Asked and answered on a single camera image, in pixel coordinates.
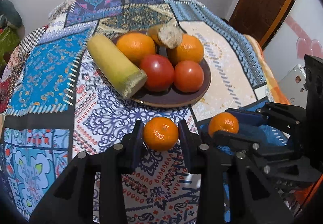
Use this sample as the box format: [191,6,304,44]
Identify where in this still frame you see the quilt with checkered patches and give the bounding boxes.
[0,25,51,114]

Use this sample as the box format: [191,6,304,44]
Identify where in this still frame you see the large orange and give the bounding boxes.
[167,34,204,66]
[116,32,156,64]

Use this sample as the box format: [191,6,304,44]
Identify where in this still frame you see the green patterned bag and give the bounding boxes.
[0,26,22,68]

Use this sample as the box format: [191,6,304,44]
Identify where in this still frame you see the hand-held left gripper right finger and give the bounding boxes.
[178,119,294,224]

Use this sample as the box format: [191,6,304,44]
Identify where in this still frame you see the white panel with pink decals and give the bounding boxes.
[262,0,323,108]

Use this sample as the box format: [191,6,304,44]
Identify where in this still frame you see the blue patchwork blanket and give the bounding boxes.
[0,0,268,224]

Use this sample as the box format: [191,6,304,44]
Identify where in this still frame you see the purple plate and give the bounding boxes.
[111,30,212,108]

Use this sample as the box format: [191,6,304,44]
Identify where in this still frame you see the red tomato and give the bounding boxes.
[139,54,175,92]
[174,60,204,93]

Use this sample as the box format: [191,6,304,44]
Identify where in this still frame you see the white plastic object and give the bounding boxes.
[276,64,308,106]

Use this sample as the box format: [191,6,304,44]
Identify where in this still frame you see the small tangerine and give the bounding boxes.
[208,112,239,137]
[143,117,179,152]

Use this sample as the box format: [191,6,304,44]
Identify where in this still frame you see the orange blanket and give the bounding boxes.
[242,34,290,106]

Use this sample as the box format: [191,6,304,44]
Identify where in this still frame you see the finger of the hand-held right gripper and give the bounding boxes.
[224,102,307,139]
[213,130,322,188]

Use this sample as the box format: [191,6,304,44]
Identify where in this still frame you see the cut banana piece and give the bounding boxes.
[146,24,182,49]
[87,34,147,100]

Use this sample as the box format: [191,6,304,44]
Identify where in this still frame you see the grey plush pillow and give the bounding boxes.
[0,0,23,29]

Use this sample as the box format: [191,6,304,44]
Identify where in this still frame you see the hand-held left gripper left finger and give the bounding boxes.
[30,119,145,224]

